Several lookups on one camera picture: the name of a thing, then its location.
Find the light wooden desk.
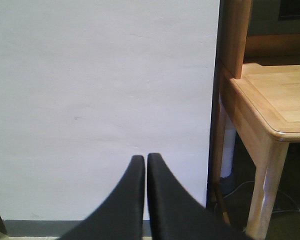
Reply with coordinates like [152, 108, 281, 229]
[211, 0, 300, 240]

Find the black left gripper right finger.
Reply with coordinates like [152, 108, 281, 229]
[147, 153, 249, 240]

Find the grey cable under desk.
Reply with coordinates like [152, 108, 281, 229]
[212, 180, 300, 231]

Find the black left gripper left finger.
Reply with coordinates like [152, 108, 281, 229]
[60, 155, 144, 240]

